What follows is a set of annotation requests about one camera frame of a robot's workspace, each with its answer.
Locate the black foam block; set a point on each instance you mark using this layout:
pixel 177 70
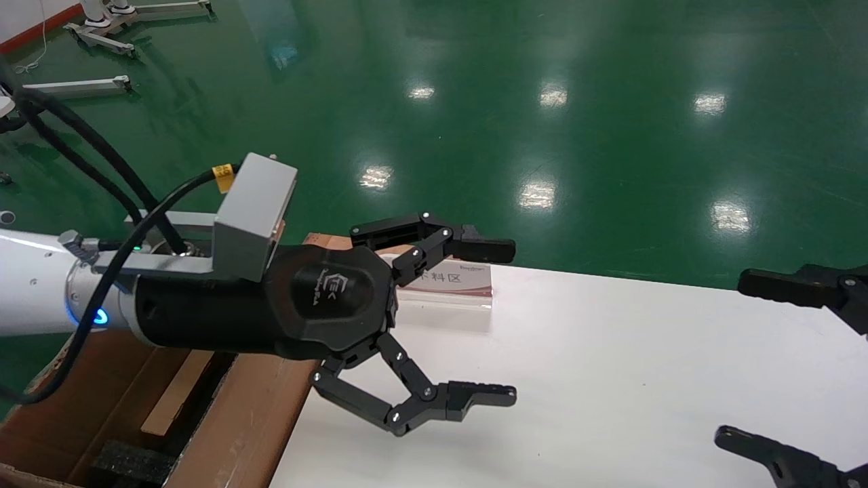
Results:
pixel 132 462

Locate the white red table sign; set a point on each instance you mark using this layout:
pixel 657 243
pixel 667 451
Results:
pixel 468 285

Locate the small brown cardboard box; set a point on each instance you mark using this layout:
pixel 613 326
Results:
pixel 173 400

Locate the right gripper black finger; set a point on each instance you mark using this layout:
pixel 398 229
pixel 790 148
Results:
pixel 814 288
pixel 793 468

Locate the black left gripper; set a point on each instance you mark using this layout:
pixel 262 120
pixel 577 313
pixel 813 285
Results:
pixel 305 298

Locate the small round floor pad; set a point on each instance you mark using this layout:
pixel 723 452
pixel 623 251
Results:
pixel 5 217

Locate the large open cardboard box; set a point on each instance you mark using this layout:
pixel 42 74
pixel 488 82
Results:
pixel 258 420

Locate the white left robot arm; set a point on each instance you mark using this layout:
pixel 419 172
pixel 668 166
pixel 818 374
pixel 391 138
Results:
pixel 34 285

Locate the white humanoid robot floor stand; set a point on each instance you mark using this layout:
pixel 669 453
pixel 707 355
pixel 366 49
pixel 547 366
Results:
pixel 169 9

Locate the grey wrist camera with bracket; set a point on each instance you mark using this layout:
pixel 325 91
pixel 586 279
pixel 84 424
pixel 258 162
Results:
pixel 254 210

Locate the white humanoid robot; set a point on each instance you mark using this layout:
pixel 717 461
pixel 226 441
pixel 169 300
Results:
pixel 108 13

